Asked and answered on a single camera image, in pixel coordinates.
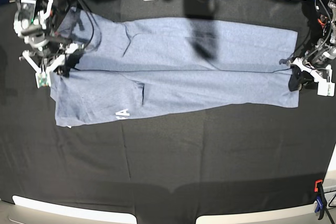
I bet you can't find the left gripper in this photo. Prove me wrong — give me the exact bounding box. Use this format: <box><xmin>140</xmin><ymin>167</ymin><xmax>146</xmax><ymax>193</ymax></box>
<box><xmin>279</xmin><ymin>57</ymin><xmax>333</xmax><ymax>92</ymax></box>

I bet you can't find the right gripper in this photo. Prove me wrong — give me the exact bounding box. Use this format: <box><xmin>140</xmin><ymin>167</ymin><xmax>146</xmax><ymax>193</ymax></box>
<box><xmin>18</xmin><ymin>41</ymin><xmax>86</xmax><ymax>78</ymax></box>

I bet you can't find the light blue t-shirt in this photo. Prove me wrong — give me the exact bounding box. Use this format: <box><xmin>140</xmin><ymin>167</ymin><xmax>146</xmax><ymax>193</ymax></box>
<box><xmin>50</xmin><ymin>8</ymin><xmax>299</xmax><ymax>127</ymax></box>

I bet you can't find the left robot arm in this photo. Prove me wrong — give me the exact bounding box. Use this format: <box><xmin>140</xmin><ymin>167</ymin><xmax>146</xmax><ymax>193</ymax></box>
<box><xmin>279</xmin><ymin>0</ymin><xmax>335</xmax><ymax>97</ymax></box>

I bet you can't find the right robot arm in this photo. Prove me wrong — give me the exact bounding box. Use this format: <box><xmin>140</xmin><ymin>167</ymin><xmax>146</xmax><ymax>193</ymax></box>
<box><xmin>13</xmin><ymin>0</ymin><xmax>84</xmax><ymax>76</ymax></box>

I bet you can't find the clamp bottom right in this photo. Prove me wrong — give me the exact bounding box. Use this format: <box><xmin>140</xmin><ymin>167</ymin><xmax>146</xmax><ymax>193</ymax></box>
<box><xmin>314</xmin><ymin>179</ymin><xmax>327</xmax><ymax>220</ymax></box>

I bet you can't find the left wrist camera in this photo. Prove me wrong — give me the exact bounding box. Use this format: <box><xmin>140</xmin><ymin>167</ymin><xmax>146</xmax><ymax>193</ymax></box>
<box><xmin>317</xmin><ymin>82</ymin><xmax>335</xmax><ymax>97</ymax></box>

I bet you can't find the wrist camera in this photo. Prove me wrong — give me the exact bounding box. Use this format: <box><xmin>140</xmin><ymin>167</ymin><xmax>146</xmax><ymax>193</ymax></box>
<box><xmin>35</xmin><ymin>72</ymin><xmax>51</xmax><ymax>88</ymax></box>
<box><xmin>317</xmin><ymin>82</ymin><xmax>335</xmax><ymax>97</ymax></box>

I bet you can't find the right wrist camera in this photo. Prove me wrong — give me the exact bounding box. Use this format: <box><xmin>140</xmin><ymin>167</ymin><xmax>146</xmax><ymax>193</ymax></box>
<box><xmin>35</xmin><ymin>72</ymin><xmax>51</xmax><ymax>88</ymax></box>

